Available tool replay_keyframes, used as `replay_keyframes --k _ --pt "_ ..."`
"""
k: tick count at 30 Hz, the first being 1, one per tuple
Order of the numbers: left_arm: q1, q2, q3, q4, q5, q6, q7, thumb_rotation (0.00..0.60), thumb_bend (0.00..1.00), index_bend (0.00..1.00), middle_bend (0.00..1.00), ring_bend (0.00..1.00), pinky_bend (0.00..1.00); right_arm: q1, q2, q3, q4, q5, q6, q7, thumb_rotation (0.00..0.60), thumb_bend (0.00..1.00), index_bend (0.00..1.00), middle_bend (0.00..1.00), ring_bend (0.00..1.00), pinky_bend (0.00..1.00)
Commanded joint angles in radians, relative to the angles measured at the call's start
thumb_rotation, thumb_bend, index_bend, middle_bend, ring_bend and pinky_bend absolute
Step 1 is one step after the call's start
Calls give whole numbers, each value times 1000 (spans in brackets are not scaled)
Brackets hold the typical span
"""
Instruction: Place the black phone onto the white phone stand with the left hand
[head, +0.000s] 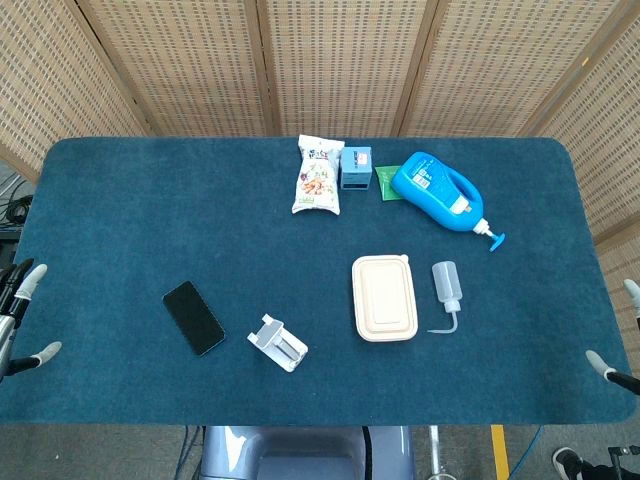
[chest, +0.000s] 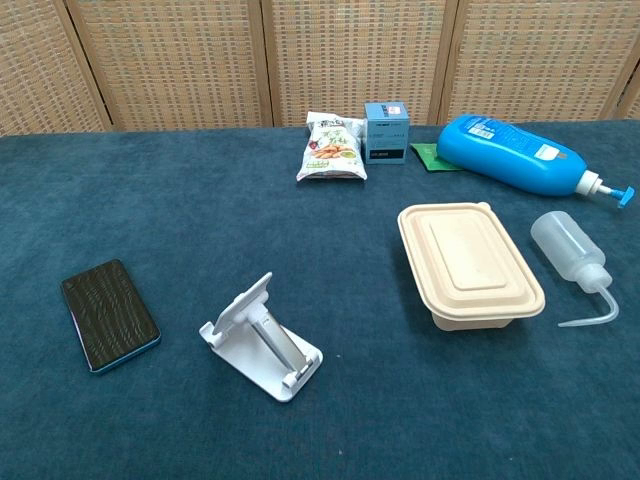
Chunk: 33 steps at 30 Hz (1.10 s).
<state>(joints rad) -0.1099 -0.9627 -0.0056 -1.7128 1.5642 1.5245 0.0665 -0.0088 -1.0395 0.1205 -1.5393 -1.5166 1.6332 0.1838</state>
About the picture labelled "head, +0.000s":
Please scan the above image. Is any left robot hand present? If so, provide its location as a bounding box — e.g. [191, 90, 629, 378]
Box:
[0, 257, 64, 384]

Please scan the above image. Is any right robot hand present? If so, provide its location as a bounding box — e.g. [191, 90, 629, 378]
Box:
[584, 278, 640, 396]

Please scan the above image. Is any black smartphone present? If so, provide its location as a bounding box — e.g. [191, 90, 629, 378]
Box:
[161, 280, 227, 358]

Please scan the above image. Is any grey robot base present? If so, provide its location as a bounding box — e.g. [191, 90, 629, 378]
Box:
[199, 425, 416, 480]

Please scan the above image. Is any white phone stand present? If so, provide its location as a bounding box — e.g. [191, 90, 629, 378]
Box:
[246, 313, 310, 373]

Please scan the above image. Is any black and white shoe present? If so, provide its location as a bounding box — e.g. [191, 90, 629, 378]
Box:
[552, 446, 584, 480]

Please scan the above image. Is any dark blue table mat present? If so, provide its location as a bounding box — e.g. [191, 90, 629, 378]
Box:
[0, 136, 637, 427]

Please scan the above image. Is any clear squeeze wash bottle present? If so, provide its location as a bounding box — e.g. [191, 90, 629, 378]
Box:
[426, 260, 462, 335]

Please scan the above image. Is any metal pole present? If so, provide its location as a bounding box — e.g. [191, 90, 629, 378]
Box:
[428, 425, 442, 480]

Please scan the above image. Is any beige lidded lunch box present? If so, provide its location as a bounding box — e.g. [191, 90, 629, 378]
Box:
[351, 253, 420, 343]

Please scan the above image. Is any blue pump detergent bottle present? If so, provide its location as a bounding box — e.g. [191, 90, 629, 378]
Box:
[390, 151, 506, 253]

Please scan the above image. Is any green flat packet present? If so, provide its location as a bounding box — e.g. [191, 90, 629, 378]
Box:
[374, 165, 404, 202]

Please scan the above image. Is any white snack bag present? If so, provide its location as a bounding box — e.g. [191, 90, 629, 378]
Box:
[291, 134, 346, 217]

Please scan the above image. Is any small blue cardboard box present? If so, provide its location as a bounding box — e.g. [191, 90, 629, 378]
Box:
[339, 145, 374, 193]

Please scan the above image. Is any woven bamboo folding screen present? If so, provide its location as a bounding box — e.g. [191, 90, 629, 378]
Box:
[0, 0, 640, 351]

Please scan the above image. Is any black cable bundle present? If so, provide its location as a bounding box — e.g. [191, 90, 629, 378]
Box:
[0, 177, 34, 226]

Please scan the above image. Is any blue cable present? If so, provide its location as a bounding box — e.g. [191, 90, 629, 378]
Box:
[177, 425, 202, 480]
[508, 425, 545, 480]

